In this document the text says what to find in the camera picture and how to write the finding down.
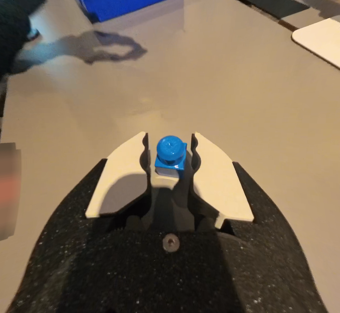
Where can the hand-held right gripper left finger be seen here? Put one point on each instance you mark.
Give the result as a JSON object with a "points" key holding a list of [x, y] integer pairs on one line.
{"points": [[119, 164]]}

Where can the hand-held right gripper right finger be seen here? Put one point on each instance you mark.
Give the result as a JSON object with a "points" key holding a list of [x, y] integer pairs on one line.
{"points": [[217, 177]]}

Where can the blue mega block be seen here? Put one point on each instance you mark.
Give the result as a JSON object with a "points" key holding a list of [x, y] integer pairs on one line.
{"points": [[168, 148]]}

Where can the white base metal rod stand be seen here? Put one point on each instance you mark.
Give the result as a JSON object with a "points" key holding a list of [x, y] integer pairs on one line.
{"points": [[321, 39]]}

